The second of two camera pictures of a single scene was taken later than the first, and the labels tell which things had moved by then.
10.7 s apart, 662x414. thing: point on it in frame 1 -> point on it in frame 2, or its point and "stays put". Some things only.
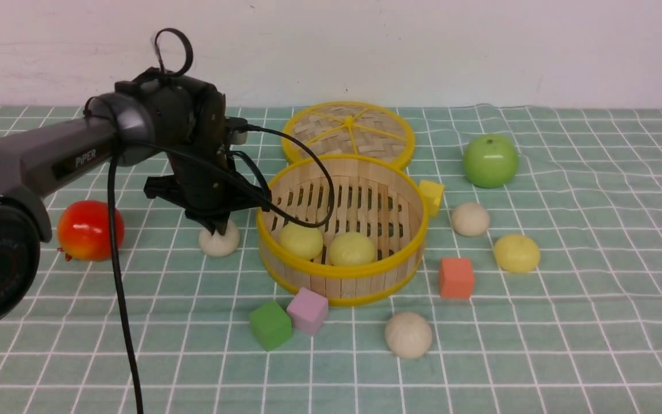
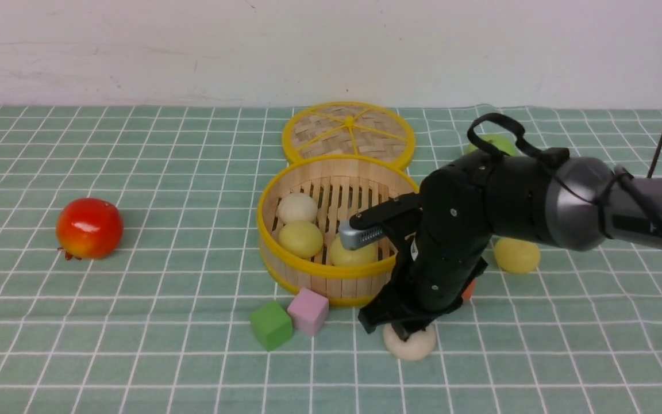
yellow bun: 351,248 stays put
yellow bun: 516,253 stays put
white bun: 218,244 -> 296,206
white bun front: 408,334 stays put
